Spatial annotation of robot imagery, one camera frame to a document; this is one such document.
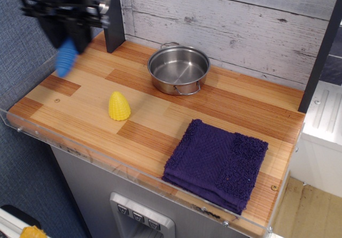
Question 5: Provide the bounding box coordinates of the dark cabinet post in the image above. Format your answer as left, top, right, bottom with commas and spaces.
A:
104, 0, 126, 53
298, 0, 341, 113

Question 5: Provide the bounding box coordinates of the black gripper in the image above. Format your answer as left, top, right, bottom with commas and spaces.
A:
21, 0, 111, 54

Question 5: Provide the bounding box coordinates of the folded purple cloth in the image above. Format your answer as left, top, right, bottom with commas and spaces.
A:
162, 119, 268, 215

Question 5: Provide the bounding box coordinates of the blue handled metal fork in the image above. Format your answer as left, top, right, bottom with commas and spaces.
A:
55, 37, 78, 78

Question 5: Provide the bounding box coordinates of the dark left cabinet post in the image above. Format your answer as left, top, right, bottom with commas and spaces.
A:
104, 0, 126, 53

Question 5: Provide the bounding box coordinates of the yellow object bottom left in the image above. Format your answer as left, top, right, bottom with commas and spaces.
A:
19, 226, 48, 238

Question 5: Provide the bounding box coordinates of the dark right cabinet post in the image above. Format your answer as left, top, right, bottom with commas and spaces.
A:
298, 0, 341, 113

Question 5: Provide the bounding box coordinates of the silver dispenser button panel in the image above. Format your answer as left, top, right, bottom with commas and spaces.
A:
110, 192, 176, 237

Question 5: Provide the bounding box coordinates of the clear acrylic table guard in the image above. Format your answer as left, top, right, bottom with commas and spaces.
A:
6, 34, 304, 237

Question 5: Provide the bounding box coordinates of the stainless steel pot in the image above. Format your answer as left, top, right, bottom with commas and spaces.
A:
147, 42, 211, 96

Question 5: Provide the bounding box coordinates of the yellow plastic corn cob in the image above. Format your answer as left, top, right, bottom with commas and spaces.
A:
108, 91, 131, 121

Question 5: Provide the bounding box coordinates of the white toy sink drainboard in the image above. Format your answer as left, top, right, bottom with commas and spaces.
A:
303, 81, 341, 145

